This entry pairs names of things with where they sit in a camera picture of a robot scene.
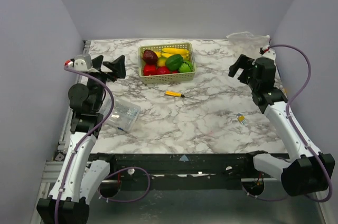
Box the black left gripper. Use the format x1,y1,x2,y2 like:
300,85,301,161
87,54,126,111

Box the clear zip top bag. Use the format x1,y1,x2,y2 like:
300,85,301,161
227,31,270,58

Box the dark red apple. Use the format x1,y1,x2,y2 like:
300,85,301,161
142,50,158,65

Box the green bell pepper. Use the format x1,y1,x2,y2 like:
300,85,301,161
165,55,184,71

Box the green striped watermelon toy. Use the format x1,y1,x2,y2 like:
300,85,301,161
179,61,194,73

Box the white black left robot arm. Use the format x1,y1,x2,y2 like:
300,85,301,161
36,54,126,223

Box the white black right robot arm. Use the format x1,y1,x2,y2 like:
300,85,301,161
229,54,335,197

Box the red tomato toy left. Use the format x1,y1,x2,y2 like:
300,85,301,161
143,64,157,76

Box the red tomato toy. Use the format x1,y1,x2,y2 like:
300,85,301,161
143,64,157,76
156,66,171,75

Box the small yellow blue clip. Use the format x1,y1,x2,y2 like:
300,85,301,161
237,114,247,125

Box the clear plastic box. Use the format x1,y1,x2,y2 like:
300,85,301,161
105,99,141,132

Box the yellow green mango toy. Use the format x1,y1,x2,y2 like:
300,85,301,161
157,57,167,67

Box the red tomato toy middle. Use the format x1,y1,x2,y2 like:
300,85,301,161
156,66,171,75

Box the beige perforated plastic basket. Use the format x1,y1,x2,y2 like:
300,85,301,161
138,43,196,84

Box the yellow banana upper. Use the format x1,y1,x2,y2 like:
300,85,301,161
162,48,190,56

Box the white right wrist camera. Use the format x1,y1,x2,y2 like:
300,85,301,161
259,45,276,62

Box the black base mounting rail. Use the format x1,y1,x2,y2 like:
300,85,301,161
54,152,291,192

